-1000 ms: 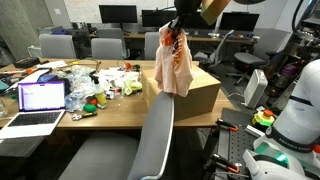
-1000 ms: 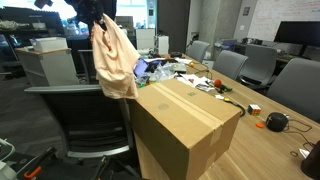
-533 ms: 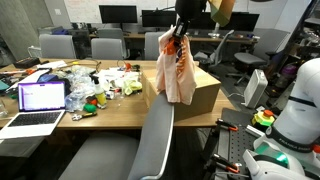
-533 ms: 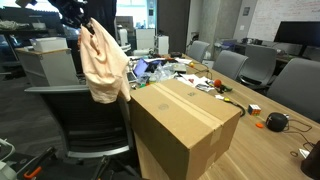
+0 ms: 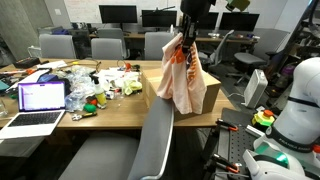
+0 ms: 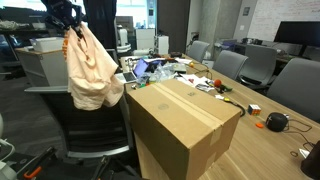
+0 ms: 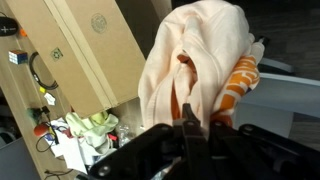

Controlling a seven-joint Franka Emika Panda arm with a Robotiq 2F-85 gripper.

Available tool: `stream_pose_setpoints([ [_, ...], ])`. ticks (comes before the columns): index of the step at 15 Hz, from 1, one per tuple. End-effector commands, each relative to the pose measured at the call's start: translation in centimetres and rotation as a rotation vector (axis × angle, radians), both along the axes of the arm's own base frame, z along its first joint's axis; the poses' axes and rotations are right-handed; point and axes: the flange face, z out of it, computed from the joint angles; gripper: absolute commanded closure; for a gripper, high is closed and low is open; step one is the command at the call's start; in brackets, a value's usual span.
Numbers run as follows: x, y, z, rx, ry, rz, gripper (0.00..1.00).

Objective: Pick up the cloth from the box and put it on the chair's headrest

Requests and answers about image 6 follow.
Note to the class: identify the white plastic bin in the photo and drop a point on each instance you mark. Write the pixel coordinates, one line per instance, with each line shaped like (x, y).
(46, 45)

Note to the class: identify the large brown cardboard box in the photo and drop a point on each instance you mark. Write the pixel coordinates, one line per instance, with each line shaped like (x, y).
(180, 126)

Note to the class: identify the silver laptop with purple screen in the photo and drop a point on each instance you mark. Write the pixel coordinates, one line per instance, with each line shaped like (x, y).
(140, 67)

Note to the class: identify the small colourful toy pieces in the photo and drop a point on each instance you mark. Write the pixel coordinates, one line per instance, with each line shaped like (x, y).
(141, 85)

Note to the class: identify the small orange plastic piece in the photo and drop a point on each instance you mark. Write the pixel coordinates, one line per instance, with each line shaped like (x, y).
(259, 125)

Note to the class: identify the black mesh grey-frame office chair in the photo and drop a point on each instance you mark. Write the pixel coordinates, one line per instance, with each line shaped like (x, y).
(90, 130)

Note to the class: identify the white curved stand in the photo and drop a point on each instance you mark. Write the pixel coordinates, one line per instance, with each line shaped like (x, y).
(5, 170)

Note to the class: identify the peach cloth with orange print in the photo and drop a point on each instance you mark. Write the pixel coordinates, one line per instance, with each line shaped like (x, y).
(90, 73)

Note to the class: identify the rubik's cube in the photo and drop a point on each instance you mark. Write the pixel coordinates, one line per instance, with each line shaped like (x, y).
(254, 110)

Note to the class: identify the black flat monitor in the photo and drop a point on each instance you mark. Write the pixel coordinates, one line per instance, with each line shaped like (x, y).
(296, 33)

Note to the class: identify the round black speaker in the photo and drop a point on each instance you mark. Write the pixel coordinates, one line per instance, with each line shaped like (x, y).
(276, 122)

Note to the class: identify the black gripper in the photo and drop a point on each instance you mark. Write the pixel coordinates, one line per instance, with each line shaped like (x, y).
(60, 11)

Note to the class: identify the white computer tower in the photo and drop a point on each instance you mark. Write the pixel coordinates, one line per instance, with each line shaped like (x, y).
(162, 45)

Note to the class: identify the clear crumpled plastic bag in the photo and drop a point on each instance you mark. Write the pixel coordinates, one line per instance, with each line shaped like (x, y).
(163, 73)

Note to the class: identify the small dark wall frame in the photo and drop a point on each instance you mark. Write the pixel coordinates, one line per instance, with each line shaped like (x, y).
(246, 11)

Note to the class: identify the small green toy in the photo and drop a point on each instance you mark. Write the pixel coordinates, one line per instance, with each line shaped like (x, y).
(226, 88)

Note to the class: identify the small white adapter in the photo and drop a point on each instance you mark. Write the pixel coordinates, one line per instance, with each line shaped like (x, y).
(304, 153)

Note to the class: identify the black wide screen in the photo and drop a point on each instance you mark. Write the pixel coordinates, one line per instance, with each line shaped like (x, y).
(23, 15)

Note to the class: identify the white swivel chair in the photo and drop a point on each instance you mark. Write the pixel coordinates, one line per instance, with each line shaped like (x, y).
(123, 36)

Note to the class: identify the grey filing cabinet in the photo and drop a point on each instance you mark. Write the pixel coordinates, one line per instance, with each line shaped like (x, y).
(43, 70)

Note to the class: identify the grey office chair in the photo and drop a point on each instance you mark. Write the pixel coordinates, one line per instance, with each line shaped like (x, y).
(230, 65)
(296, 86)
(260, 63)
(198, 50)

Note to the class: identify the dark hanging curtain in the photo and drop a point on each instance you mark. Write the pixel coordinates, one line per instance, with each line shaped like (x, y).
(100, 23)

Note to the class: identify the white wall whiteboard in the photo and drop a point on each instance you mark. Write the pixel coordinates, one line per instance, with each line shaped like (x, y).
(283, 11)

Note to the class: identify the dark rounded object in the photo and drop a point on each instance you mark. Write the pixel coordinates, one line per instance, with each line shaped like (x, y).
(313, 163)

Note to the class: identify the white drawer cabinet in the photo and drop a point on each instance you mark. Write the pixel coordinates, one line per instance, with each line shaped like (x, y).
(145, 39)

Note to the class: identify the scattered white papers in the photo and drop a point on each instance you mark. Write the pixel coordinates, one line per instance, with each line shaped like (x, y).
(193, 80)

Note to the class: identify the small orange ball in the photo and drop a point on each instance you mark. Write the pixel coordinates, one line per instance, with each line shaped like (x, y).
(217, 83)

